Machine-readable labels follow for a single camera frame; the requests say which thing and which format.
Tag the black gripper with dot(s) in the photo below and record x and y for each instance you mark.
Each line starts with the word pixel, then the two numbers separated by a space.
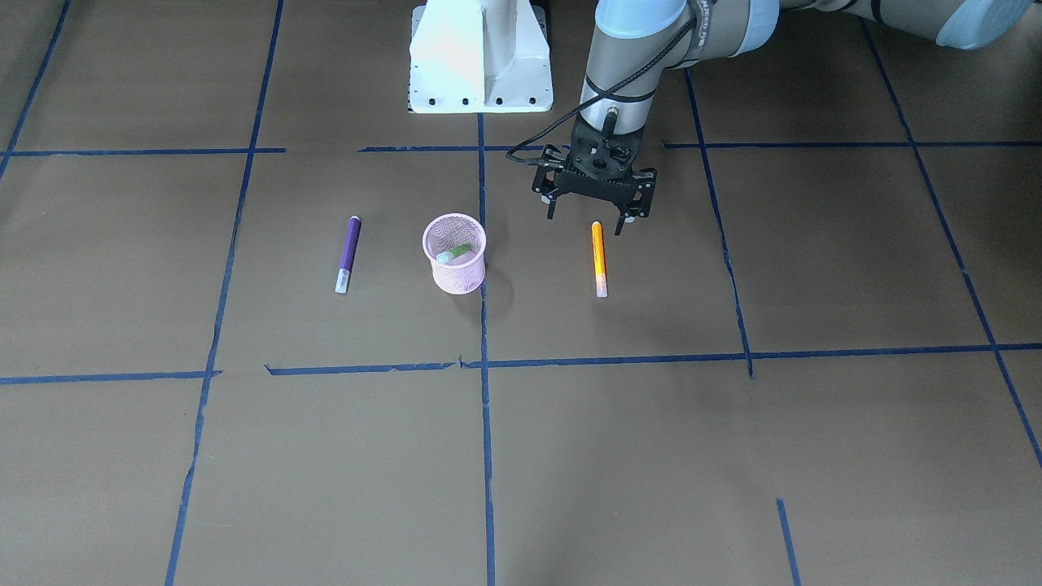
pixel 546 186

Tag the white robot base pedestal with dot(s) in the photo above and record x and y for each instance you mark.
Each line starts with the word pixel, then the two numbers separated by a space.
pixel 479 56

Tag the pink mesh pen holder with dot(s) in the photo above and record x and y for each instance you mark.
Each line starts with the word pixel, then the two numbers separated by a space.
pixel 448 231

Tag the orange highlighter pen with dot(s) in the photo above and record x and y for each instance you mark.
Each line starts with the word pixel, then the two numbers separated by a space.
pixel 599 260

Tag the purple marker pen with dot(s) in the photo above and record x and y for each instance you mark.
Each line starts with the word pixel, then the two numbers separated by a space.
pixel 352 235

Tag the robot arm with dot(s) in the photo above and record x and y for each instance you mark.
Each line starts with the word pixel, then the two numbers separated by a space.
pixel 635 42

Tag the green highlighter pen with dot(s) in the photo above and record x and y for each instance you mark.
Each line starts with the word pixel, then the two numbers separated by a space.
pixel 455 255

